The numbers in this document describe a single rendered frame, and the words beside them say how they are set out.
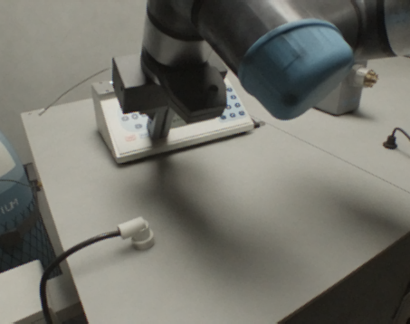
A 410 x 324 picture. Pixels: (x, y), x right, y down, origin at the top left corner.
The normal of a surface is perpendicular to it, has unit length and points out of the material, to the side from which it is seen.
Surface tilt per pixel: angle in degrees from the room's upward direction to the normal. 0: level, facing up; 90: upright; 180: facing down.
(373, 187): 0
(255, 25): 66
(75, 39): 90
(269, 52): 74
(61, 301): 0
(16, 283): 0
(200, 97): 36
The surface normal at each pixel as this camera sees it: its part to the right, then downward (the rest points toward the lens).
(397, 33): -0.59, 0.68
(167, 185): -0.04, -0.87
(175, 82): 0.24, -0.45
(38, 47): 0.52, 0.40
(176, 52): -0.08, 0.88
